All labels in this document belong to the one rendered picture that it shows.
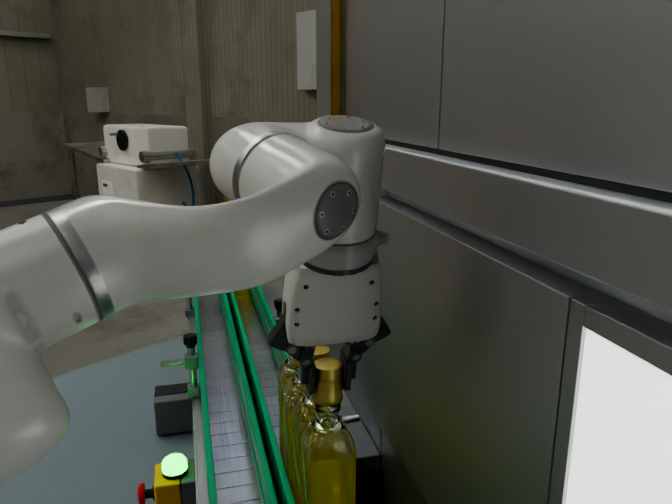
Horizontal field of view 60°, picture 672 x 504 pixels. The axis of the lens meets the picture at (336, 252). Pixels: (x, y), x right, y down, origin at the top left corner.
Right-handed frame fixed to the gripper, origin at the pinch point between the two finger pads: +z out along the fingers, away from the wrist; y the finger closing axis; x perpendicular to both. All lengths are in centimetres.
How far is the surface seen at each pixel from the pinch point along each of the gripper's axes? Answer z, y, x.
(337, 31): -28, -12, -56
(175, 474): 39.7, 19.7, -22.5
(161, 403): 47, 23, -48
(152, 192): 165, 52, -435
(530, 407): -10.5, -12.3, 18.7
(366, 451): 33.4, -12.2, -16.3
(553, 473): -7.9, -12.4, 23.2
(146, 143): 124, 54, -444
